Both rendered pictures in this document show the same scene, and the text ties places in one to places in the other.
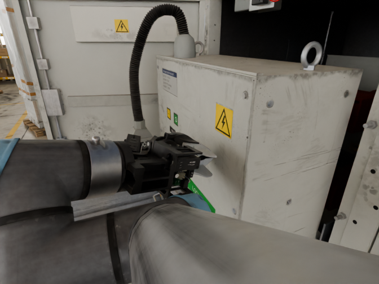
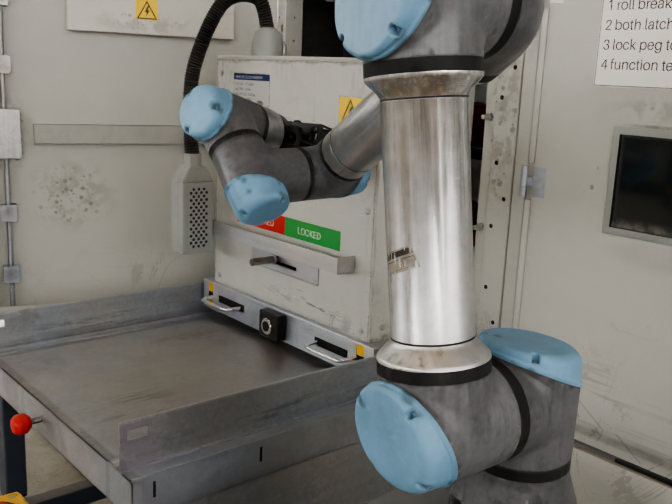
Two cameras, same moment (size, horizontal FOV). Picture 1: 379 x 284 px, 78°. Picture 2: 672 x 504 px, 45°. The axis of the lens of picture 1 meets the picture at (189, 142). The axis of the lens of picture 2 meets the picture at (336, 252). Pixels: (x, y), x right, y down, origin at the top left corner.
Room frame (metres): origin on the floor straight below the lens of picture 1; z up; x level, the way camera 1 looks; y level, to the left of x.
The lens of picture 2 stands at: (-0.89, 0.36, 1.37)
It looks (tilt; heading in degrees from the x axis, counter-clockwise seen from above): 13 degrees down; 343
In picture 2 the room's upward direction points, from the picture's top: 3 degrees clockwise
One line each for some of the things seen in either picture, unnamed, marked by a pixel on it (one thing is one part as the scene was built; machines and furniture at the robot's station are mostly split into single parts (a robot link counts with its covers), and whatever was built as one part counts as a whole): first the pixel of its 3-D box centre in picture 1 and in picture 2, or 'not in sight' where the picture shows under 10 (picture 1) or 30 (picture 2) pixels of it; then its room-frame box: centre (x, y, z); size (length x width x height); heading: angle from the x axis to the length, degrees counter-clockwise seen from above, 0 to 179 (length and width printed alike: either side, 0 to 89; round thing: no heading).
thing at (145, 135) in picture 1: (142, 151); (193, 208); (0.71, 0.16, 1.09); 0.08 x 0.05 x 0.17; 113
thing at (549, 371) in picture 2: not in sight; (521, 392); (-0.15, -0.10, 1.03); 0.13 x 0.12 x 0.14; 110
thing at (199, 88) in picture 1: (185, 159); (284, 192); (0.55, 0.01, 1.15); 0.48 x 0.01 x 0.48; 23
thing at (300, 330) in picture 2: not in sight; (287, 321); (0.55, 0.00, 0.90); 0.54 x 0.05 x 0.06; 23
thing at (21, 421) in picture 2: not in sight; (26, 422); (0.35, 0.46, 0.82); 0.04 x 0.03 x 0.03; 114
